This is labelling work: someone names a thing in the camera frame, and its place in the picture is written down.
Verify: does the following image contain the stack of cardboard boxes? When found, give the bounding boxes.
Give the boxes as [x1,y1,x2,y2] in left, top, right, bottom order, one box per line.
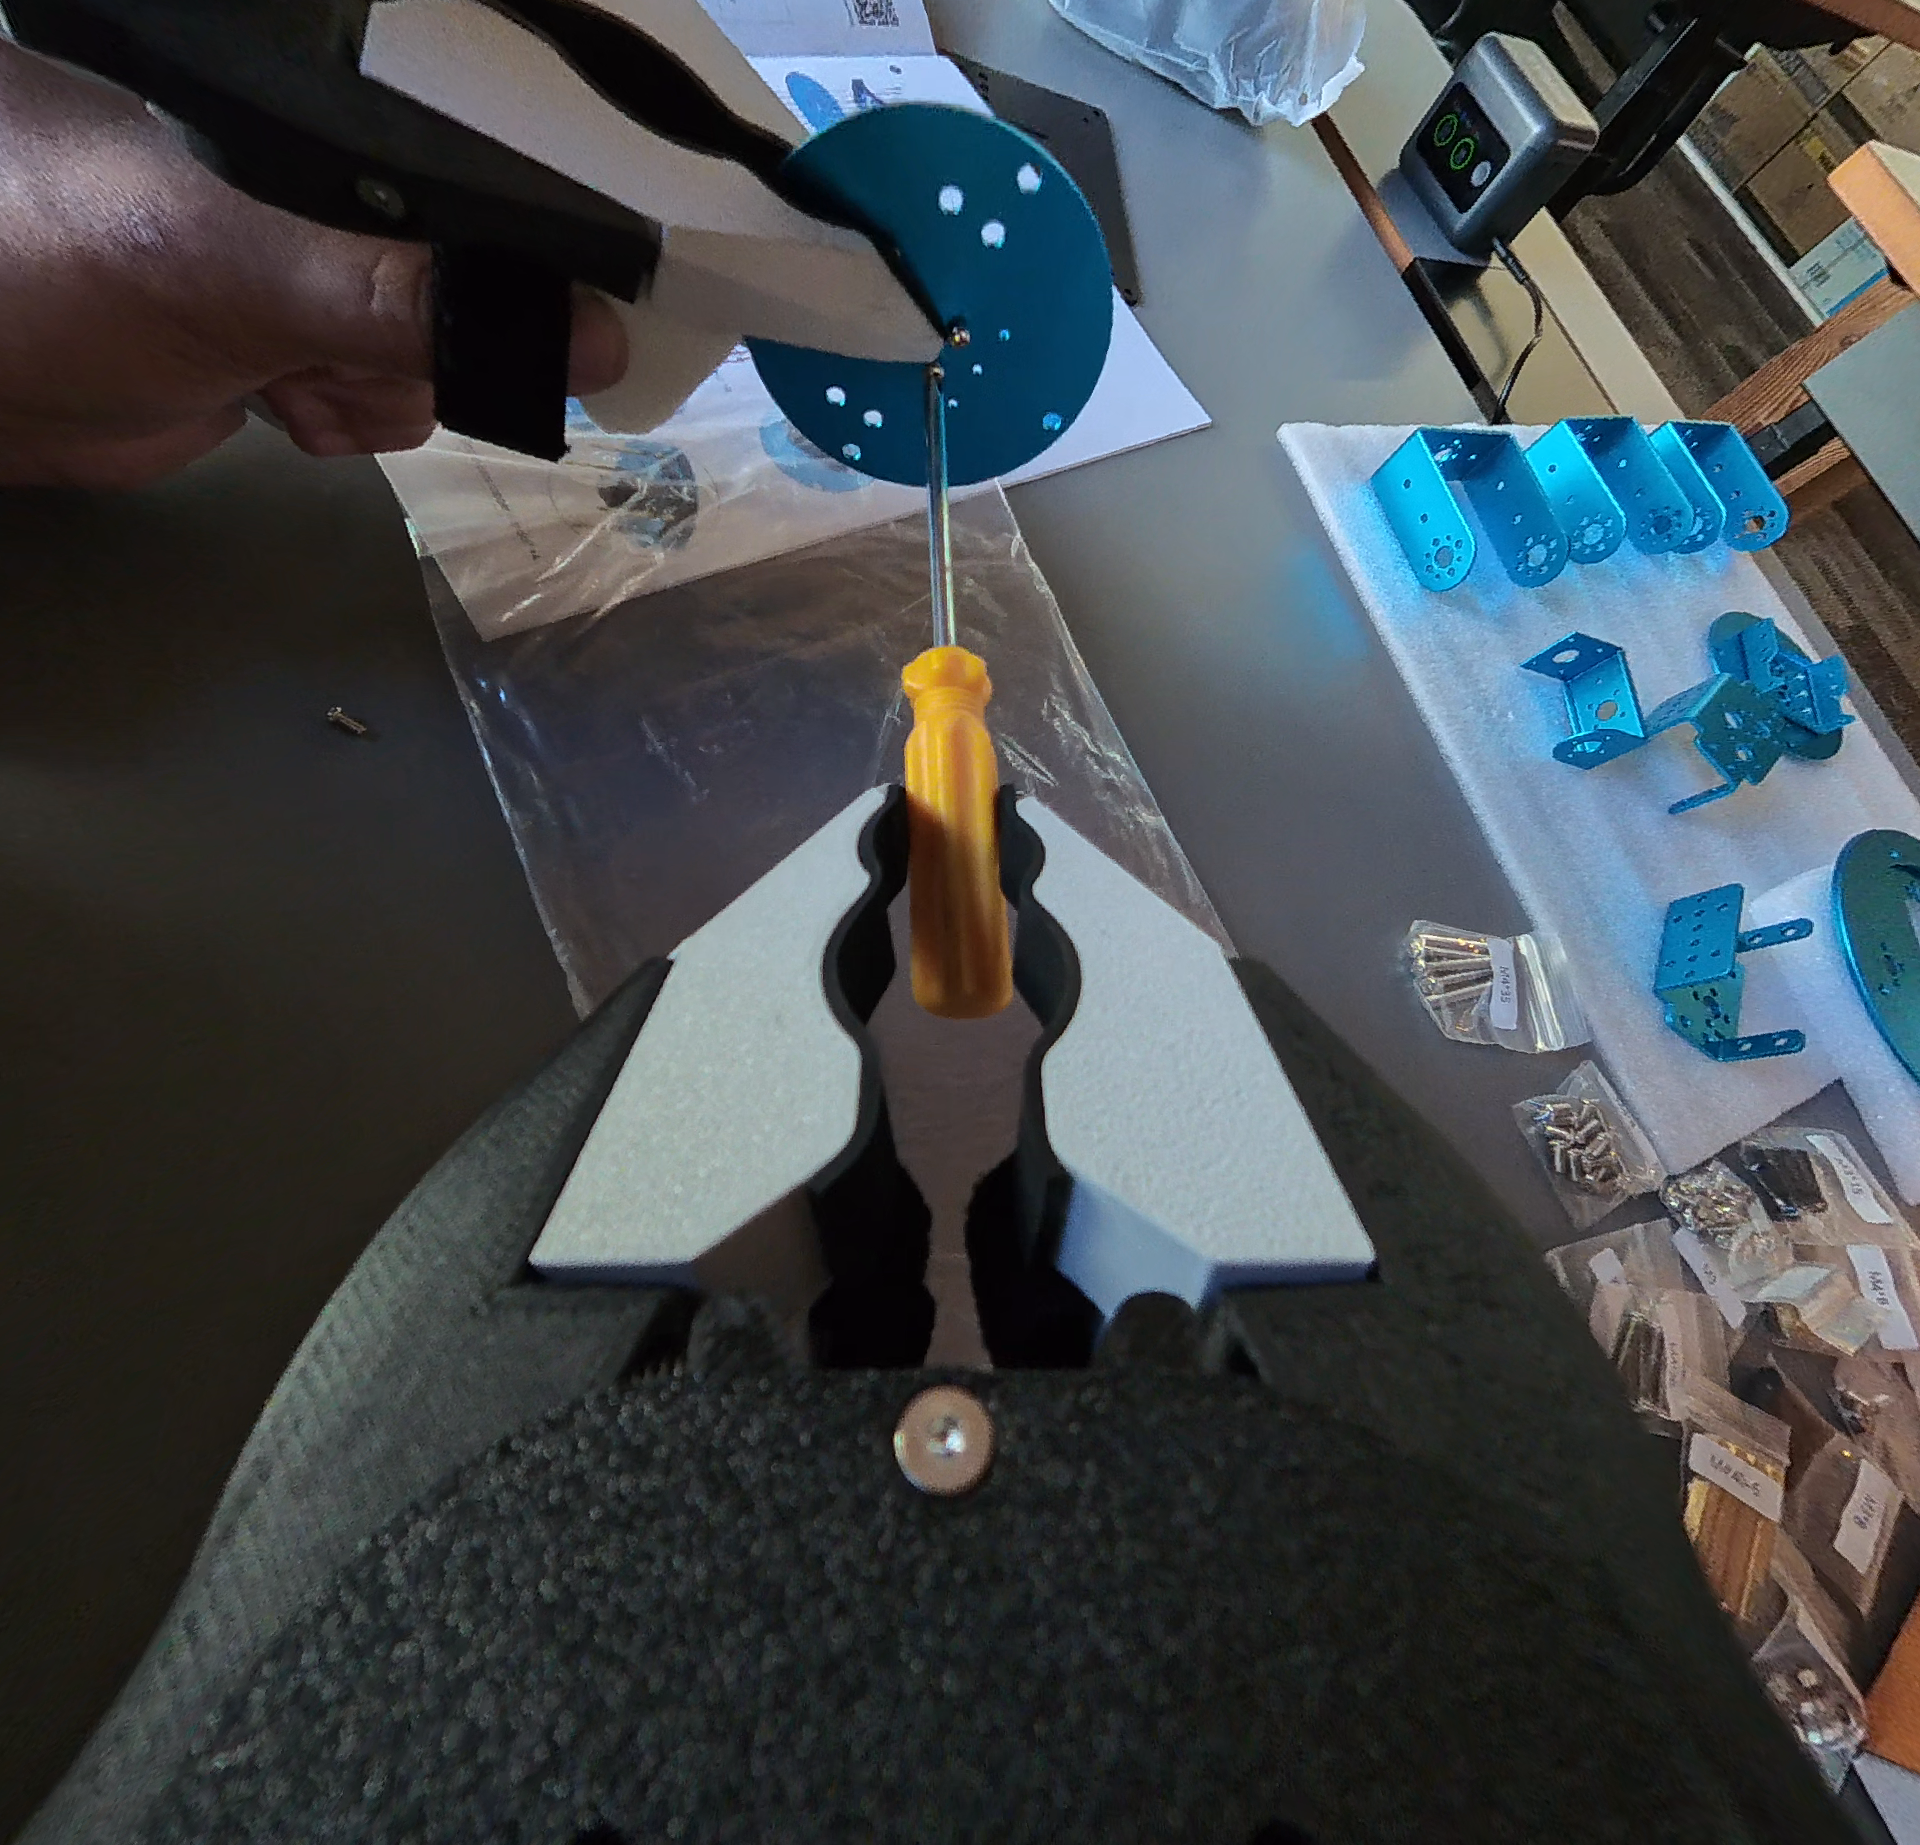
[1696,37,1915,333]

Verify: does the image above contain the person's left hand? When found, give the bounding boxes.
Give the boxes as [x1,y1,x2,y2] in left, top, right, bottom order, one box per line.
[0,37,633,492]

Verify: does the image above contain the wooden pillar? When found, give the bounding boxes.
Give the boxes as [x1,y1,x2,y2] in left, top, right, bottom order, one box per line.
[1831,143,1920,294]

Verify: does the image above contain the black metal base plate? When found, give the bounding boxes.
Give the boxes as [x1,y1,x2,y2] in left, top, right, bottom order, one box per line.
[961,52,1145,298]

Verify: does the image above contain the pile of small hardware bags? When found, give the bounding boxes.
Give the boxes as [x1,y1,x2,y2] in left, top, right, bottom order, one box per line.
[1403,916,1920,1776]

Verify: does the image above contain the black power cable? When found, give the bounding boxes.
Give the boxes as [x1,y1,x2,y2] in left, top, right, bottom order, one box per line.
[1485,233,1570,423]

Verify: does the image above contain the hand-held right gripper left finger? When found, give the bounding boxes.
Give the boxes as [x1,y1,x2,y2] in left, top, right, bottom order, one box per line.
[529,784,932,1371]

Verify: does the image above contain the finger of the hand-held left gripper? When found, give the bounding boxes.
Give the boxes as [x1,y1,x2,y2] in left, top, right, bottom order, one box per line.
[366,0,813,231]
[646,170,971,369]

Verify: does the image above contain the large blue metal ring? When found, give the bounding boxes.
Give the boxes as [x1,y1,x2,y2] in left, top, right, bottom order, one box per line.
[1835,826,1920,1083]

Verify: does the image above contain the white plastic wrapped package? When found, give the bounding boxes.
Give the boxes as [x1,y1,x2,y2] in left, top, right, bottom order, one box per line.
[1013,0,1368,129]

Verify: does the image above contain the grey desk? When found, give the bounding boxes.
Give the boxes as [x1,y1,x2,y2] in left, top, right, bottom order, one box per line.
[0,0,1920,1832]

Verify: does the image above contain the blue joined metal brackets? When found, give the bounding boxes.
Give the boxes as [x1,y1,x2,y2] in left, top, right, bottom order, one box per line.
[1666,613,1856,817]

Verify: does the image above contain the white assembly guide sheet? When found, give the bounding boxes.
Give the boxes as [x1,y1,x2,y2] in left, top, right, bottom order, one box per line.
[375,0,1214,644]

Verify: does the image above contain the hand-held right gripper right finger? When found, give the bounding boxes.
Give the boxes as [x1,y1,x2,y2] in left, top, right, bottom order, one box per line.
[972,788,1379,1371]

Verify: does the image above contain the yellow handled screwdriver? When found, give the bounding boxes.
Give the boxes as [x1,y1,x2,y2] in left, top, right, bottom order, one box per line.
[901,358,1011,1018]

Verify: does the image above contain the wood edged long desk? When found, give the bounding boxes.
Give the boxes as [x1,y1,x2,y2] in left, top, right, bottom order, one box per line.
[1712,277,1920,525]

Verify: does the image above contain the blue round metal disc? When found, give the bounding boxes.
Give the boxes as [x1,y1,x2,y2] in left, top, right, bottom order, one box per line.
[746,102,1116,492]

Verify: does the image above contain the grey device with green display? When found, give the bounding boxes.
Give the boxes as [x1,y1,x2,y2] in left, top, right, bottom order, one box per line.
[1399,33,1600,250]

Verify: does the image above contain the clear plastic bag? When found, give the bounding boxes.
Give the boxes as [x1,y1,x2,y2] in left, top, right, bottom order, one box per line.
[421,484,1247,1022]

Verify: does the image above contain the white foam sheet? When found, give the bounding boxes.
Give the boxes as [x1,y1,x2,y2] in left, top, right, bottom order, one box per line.
[1280,421,1920,1179]

